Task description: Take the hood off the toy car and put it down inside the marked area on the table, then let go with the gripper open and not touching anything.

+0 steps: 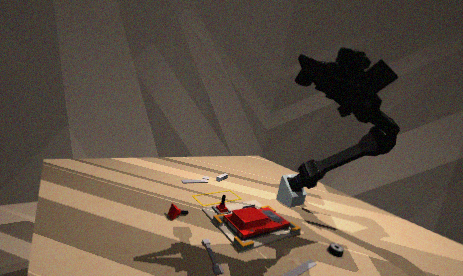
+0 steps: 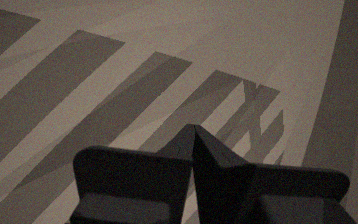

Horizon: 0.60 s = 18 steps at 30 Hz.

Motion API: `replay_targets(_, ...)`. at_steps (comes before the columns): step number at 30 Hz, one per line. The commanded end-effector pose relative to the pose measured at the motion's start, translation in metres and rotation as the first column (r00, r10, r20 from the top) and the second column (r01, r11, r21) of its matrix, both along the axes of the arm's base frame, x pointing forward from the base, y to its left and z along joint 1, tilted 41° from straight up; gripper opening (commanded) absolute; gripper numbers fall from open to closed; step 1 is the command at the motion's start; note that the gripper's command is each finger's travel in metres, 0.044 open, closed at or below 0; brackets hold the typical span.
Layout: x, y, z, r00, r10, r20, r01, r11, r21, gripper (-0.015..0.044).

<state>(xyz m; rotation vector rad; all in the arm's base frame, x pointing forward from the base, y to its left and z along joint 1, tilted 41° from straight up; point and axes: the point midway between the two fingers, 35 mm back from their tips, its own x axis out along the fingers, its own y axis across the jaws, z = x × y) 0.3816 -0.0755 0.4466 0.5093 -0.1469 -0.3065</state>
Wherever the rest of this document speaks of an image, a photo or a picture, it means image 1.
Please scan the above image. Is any small black toy tyre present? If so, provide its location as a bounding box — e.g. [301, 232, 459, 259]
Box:
[329, 242, 344, 257]

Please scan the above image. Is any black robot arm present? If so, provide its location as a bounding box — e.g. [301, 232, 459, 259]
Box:
[287, 47, 400, 192]

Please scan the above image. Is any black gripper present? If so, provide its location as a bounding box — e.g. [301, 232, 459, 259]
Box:
[295, 54, 364, 102]

